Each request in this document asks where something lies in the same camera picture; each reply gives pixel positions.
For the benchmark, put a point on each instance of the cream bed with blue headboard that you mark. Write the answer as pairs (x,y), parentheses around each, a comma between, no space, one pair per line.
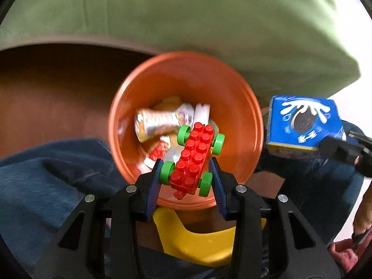
(58,40)

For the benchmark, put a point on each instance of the red toy block car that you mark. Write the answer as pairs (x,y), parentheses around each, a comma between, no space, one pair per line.
(193,157)

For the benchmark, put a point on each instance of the orange snack bag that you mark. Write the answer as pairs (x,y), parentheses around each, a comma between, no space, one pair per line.
(158,120)

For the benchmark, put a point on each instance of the orange plastic bin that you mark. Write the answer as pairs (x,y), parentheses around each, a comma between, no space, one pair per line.
(232,98)

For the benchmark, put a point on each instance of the person's leg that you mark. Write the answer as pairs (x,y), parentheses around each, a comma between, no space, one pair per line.
(43,186)
(305,186)

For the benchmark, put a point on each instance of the person's right leg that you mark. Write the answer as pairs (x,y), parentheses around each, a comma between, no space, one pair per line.
(305,186)

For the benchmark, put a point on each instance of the bed with green blanket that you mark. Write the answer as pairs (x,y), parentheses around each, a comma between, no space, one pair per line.
(180,14)

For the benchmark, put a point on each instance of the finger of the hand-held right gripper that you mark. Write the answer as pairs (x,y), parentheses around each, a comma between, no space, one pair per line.
(340,151)
(360,138)

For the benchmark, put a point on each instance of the person's right forearm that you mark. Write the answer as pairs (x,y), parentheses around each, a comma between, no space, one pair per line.
(363,215)

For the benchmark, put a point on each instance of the person's left leg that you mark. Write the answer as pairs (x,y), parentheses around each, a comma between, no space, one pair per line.
(43,186)

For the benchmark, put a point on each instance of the pink fuzzy cloth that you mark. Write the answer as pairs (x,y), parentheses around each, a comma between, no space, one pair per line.
(344,254)

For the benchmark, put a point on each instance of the yellow plastic stool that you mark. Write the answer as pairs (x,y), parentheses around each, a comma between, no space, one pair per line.
(197,244)

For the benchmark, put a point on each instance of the blue cookie box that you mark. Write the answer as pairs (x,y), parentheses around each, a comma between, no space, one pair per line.
(302,122)

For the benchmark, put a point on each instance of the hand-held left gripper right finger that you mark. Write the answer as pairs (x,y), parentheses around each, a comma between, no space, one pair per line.
(218,189)

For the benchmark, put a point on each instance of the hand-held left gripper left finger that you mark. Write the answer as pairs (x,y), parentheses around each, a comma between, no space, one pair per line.
(153,187)

